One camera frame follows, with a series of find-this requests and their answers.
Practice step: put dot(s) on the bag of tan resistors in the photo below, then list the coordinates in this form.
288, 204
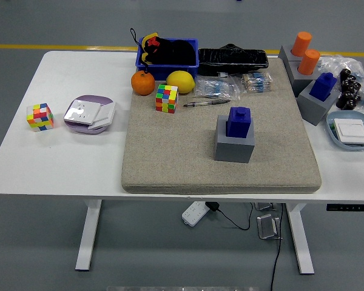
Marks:
256, 83

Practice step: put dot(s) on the orange cylinder stamp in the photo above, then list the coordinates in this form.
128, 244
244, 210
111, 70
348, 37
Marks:
301, 44
308, 62

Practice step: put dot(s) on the white wall switch panel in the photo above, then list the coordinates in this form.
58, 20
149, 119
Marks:
106, 115
352, 130

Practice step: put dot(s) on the black table control panel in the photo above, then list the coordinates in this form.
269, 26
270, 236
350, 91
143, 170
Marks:
350, 208

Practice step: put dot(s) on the white wall socket panel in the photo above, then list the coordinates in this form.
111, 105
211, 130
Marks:
80, 111

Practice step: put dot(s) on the four-by-four puzzle cube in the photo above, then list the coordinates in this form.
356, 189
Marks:
167, 98

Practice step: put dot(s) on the grey square holder block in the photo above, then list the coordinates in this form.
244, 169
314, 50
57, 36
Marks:
314, 109
233, 150

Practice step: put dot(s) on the purple plate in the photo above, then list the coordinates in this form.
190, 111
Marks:
79, 128

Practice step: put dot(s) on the small metal bracket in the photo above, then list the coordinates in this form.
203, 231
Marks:
264, 206

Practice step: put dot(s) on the white table leg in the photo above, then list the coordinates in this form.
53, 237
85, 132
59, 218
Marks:
89, 236
300, 242

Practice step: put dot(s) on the orange fruit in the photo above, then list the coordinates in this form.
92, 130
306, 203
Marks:
143, 83

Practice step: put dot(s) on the large metal bracket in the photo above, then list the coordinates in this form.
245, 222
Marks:
267, 227

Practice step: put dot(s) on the white power strip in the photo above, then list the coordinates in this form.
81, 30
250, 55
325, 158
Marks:
194, 212

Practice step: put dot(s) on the bag of blue resistors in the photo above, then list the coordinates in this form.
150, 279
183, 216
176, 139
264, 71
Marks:
215, 88

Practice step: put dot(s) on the grey ballpoint pen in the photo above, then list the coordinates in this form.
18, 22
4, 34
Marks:
212, 102

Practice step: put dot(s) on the blue seal stamp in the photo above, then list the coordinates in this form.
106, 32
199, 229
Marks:
238, 122
323, 88

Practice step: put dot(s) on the black wrapped long object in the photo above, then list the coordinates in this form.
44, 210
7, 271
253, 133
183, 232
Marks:
230, 59

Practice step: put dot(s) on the blue plastic bin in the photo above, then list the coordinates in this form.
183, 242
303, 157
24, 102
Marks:
170, 71

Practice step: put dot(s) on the three-by-three puzzle cube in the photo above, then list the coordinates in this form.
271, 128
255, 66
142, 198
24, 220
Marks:
40, 117

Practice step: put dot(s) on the black cylinder capacitor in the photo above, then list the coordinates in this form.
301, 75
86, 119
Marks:
349, 81
347, 103
345, 73
350, 96
353, 88

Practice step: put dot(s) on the clear plastic parts bag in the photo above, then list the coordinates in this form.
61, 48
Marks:
333, 62

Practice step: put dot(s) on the grey round-hole holder block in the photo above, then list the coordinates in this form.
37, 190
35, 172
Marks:
300, 82
285, 54

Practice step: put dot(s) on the grey-brown mat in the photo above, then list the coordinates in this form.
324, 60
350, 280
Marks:
170, 157

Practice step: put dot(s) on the yellow lemon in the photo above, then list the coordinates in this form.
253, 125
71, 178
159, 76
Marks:
180, 82

